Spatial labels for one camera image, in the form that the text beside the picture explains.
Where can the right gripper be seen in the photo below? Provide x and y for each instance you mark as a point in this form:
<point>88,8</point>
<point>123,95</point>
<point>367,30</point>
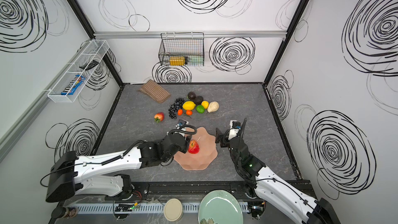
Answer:
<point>231,140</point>

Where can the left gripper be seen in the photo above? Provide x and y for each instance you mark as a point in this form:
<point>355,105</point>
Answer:
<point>185,135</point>

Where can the red fake apple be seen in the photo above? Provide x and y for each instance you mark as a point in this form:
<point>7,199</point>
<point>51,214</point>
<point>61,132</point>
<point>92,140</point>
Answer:
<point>194,147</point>

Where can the pink wavy fruit bowl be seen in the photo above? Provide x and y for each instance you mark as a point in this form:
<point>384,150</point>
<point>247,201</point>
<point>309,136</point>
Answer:
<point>206,155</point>

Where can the beige fake pear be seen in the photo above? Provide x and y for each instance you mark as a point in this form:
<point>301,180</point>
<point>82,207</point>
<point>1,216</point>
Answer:
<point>213,107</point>

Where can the dark fake avocado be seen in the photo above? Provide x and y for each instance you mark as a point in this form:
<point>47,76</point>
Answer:
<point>198,100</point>

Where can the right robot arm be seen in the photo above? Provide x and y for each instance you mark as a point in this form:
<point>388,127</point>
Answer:
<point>263,183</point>

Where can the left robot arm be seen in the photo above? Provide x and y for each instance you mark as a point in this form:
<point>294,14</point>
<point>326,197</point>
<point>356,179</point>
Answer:
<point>100,175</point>

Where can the green fake lime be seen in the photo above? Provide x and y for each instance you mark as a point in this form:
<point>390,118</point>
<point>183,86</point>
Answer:
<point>200,109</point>

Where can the large yellow fake lemon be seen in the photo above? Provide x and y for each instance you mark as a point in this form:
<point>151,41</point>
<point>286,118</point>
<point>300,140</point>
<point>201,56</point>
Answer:
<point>189,105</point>

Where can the black fake grape bunch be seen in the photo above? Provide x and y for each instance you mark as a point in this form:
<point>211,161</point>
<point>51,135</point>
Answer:
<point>177,105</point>

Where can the red fake strawberry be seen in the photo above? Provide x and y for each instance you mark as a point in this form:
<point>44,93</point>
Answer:
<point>159,117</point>

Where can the small yellow fake lemon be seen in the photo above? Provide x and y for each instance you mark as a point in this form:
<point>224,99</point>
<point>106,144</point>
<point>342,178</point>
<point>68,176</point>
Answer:
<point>205,104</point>

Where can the dark brown fake fig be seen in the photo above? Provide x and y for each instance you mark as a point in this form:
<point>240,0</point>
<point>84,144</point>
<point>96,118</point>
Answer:
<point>191,96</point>

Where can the brown folded cloth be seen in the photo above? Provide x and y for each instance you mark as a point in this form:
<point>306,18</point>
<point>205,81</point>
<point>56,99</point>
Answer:
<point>155,91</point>

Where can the green plate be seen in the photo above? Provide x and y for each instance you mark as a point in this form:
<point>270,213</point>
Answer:
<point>220,207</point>

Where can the beige round lid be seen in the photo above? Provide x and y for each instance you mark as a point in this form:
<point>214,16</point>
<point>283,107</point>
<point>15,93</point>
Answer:
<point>173,210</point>

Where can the green item in basket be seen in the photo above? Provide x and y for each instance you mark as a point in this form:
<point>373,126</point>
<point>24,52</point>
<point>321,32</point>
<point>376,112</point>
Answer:
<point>195,60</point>

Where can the yellow bottle in basket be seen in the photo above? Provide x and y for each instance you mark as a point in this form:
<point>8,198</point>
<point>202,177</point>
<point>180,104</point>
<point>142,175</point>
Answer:
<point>178,61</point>

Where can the black remote control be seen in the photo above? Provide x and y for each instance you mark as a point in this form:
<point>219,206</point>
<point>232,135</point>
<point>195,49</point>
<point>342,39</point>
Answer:
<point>90,65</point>

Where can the blue candy packet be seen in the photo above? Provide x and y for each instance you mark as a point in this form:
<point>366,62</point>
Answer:
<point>73,85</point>

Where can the dark jar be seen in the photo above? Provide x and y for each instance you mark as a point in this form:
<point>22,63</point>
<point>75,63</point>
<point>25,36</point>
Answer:
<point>64,212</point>

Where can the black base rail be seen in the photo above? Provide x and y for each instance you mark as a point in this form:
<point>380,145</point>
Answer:
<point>186,189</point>

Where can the white cable duct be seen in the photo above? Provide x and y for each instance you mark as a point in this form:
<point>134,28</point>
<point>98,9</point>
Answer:
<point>144,208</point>

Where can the black wire wall basket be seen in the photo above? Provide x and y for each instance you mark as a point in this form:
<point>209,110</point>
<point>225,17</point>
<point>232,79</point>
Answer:
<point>180,44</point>

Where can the white wire wall shelf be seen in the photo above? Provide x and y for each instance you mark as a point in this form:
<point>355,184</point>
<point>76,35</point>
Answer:
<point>96,78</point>

